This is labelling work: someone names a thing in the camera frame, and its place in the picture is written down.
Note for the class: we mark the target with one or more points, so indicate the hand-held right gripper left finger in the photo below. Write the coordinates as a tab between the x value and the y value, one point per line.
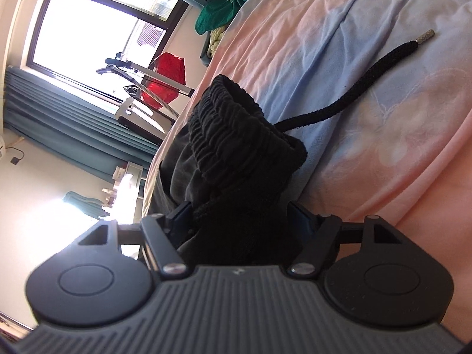
182	212

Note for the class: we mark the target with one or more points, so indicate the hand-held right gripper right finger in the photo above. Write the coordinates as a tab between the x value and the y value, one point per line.
302	221

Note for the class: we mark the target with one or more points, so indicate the black pants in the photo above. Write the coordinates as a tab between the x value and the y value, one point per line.
236	147

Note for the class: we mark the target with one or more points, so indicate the white vanity desk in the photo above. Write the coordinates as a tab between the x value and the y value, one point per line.
132	184

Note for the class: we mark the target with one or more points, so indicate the white tissue box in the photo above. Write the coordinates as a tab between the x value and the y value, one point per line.
118	175

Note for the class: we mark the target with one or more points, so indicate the row of cosmetic bottles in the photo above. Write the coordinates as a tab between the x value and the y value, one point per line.
108	195

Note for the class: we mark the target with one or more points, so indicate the wavy edged mirror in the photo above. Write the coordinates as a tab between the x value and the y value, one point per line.
84	201

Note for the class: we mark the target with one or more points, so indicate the bed with pastel sheet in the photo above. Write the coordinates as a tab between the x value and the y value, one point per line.
387	136

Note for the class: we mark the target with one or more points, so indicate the garment steamer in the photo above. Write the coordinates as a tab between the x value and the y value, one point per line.
166	80

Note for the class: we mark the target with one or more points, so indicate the red cloth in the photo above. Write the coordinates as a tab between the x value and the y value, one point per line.
167	73

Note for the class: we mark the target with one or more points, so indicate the cream knit cloth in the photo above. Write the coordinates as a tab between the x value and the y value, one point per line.
215	40

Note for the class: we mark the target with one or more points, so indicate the green garment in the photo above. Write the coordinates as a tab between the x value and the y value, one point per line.
217	11

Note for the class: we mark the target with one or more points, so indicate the black framed window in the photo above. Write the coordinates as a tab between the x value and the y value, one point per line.
81	25

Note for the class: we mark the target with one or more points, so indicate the black folded frame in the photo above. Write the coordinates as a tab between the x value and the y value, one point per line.
147	125

